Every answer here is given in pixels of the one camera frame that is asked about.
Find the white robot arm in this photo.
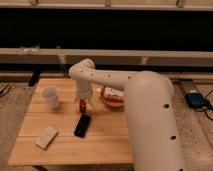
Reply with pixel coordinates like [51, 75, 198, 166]
[69, 59, 186, 171]

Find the white plastic cup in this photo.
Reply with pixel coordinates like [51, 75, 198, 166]
[41, 86, 60, 109]

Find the black cable left floor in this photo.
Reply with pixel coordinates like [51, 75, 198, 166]
[0, 83, 12, 99]

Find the white cloth in bowl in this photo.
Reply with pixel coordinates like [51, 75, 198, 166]
[105, 87, 123, 100]

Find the black smartphone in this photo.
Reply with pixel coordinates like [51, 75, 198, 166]
[74, 114, 91, 138]

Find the beige sponge block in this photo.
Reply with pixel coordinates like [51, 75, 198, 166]
[35, 126, 58, 150]

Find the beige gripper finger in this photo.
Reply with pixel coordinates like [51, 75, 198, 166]
[87, 97, 95, 108]

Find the red pepper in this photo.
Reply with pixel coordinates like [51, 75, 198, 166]
[79, 99, 86, 113]

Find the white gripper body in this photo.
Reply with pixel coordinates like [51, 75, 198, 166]
[76, 81, 93, 100]

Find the orange ceramic bowl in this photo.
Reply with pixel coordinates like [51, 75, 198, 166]
[100, 86, 124, 108]

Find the wooden table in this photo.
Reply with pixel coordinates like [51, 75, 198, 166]
[9, 78, 132, 166]

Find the blue box on floor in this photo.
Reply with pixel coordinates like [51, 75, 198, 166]
[184, 90, 207, 108]

